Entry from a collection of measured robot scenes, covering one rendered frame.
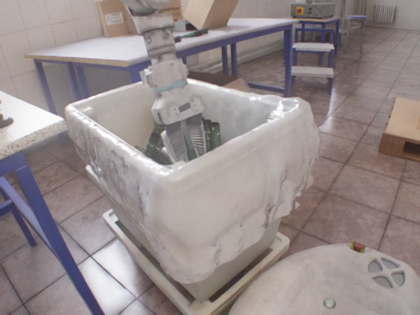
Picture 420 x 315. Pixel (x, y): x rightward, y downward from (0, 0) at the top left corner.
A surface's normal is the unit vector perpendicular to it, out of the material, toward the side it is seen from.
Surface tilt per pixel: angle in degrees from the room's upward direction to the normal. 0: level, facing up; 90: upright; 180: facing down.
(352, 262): 0
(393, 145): 90
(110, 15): 90
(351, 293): 73
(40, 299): 0
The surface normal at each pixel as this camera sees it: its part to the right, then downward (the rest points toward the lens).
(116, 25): 0.44, 0.43
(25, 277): -0.07, -0.86
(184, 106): 0.59, 0.13
